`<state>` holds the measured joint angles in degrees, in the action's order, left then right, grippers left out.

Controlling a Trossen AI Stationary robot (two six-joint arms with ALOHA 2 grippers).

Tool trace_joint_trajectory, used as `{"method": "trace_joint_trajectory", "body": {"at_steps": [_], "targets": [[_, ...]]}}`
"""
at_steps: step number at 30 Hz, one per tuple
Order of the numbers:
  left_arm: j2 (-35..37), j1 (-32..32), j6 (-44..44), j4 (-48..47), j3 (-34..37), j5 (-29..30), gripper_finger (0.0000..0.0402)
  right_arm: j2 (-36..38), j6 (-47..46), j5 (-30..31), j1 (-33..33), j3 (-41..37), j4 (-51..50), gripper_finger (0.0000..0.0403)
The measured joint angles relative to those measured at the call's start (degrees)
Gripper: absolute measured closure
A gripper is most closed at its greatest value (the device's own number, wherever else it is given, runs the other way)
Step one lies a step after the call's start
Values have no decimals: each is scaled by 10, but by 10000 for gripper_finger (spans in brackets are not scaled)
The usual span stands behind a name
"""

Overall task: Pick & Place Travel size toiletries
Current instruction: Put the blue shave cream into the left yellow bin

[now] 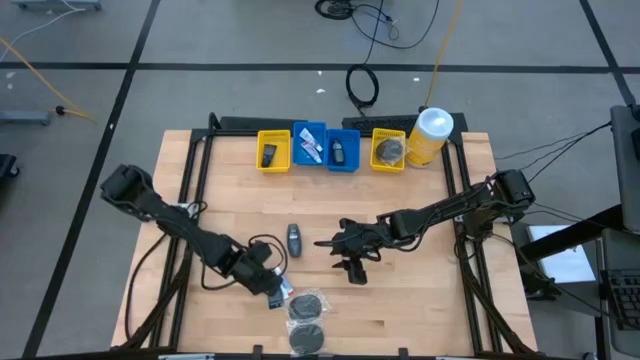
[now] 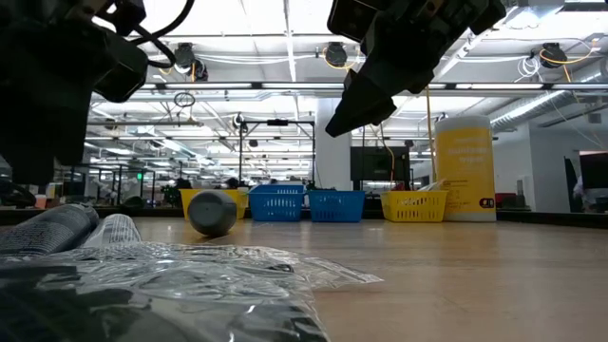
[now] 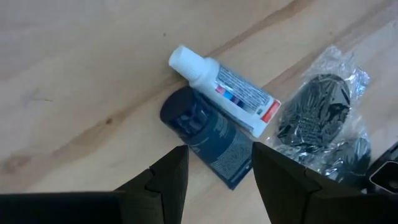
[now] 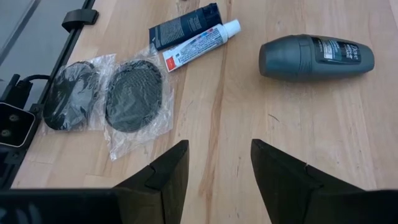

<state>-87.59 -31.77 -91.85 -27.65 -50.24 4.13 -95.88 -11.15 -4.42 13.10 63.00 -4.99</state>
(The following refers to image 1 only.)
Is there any yellow canister with white lid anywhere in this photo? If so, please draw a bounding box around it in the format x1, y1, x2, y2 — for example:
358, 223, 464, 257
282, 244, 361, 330
405, 106, 455, 170

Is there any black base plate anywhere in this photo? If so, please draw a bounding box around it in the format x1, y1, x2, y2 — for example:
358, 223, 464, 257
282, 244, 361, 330
219, 116, 311, 132
342, 113, 469, 141

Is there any white floor cable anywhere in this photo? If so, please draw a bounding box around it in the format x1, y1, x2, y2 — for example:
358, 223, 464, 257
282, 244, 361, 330
0, 0, 89, 49

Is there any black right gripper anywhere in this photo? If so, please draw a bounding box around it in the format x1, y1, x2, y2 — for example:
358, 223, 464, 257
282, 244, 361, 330
313, 218, 394, 286

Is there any yellow floor cable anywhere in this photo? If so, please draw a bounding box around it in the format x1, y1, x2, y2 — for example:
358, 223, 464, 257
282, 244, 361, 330
419, 0, 465, 114
0, 35, 94, 122

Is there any black caster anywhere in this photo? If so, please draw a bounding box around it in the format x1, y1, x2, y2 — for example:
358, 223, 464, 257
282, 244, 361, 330
0, 153, 21, 189

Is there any yellow plastic bin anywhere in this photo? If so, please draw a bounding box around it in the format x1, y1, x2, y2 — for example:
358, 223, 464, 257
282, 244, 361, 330
369, 127, 407, 174
256, 129, 292, 174

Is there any white paper sheet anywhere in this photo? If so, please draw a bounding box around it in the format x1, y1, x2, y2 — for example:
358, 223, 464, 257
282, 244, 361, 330
527, 224, 599, 285

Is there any black base cable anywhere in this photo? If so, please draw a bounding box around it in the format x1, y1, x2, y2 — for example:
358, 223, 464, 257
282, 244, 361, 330
123, 232, 169, 342

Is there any blue plastic bin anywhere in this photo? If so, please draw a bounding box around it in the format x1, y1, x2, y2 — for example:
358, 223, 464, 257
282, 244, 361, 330
292, 121, 328, 167
325, 128, 362, 174

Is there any black desk beam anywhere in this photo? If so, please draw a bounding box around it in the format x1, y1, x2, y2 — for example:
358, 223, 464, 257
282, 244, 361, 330
519, 204, 626, 262

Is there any gray stand foot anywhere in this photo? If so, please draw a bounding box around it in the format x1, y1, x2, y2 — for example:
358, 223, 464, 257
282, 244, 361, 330
12, 0, 104, 12
0, 110, 53, 127

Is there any gray laptop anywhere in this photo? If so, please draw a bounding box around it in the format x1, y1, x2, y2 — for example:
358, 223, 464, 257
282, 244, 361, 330
599, 228, 640, 359

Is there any black looped floor cable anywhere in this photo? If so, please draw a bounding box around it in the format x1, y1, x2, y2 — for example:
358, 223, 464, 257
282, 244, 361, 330
314, 0, 441, 52

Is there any black aluminium table frame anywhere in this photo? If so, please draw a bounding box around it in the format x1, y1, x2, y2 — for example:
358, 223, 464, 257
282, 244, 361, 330
119, 112, 539, 359

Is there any black coiled floor cable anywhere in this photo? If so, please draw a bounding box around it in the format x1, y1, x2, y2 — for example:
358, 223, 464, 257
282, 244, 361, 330
344, 0, 386, 117

